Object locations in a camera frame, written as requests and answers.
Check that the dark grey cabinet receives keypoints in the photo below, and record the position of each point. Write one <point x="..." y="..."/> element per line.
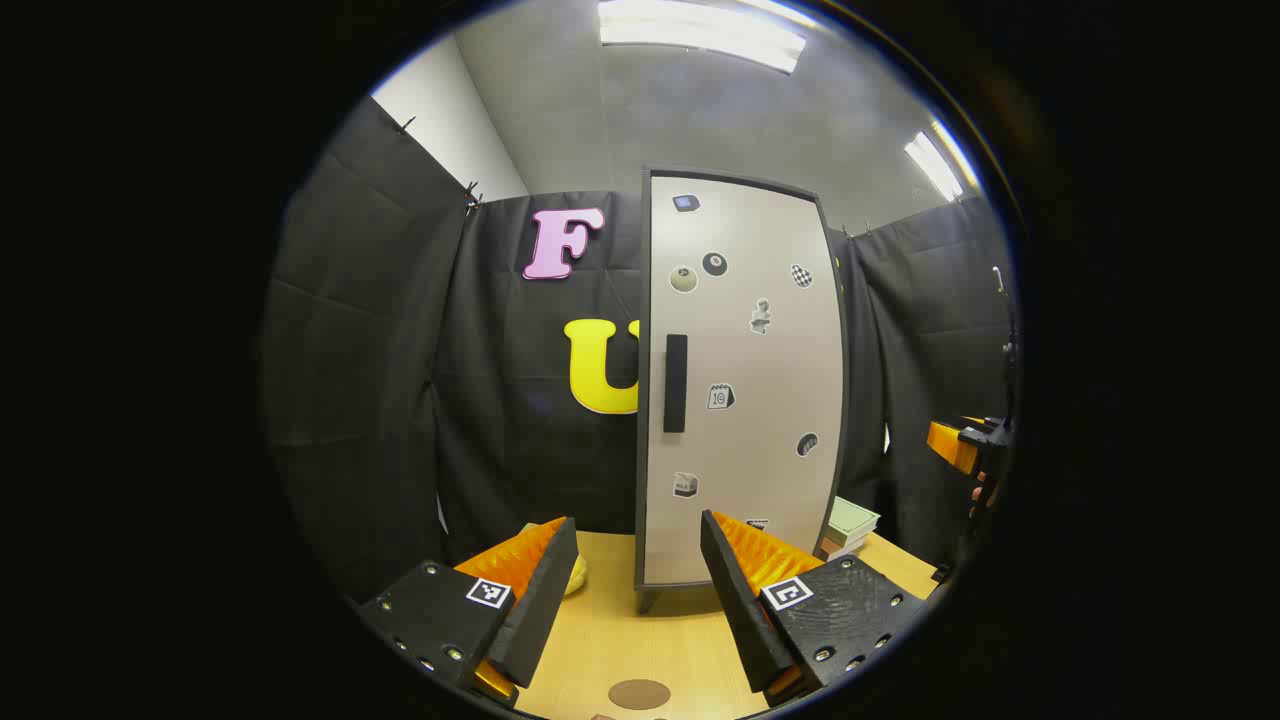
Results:
<point x="642" y="450"/>

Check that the brown book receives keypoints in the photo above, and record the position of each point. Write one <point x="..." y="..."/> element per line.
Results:
<point x="835" y="545"/>

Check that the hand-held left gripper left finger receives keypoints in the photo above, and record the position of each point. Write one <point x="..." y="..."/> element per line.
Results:
<point x="540" y="600"/>

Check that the black backdrop cloth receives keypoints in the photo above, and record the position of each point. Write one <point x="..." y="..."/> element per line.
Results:
<point x="380" y="350"/>

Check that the brown round coaster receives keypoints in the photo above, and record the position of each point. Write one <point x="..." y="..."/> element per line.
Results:
<point x="640" y="694"/>

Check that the yellow round soft object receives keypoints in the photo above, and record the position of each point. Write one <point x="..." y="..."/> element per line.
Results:
<point x="577" y="578"/>

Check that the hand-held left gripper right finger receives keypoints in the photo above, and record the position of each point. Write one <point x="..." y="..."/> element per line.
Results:
<point x="740" y="610"/>

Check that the long ceiling light panel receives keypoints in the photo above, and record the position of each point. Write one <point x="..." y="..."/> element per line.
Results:
<point x="700" y="35"/>

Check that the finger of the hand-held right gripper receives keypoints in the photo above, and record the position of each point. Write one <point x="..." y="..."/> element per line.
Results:
<point x="950" y="445"/>

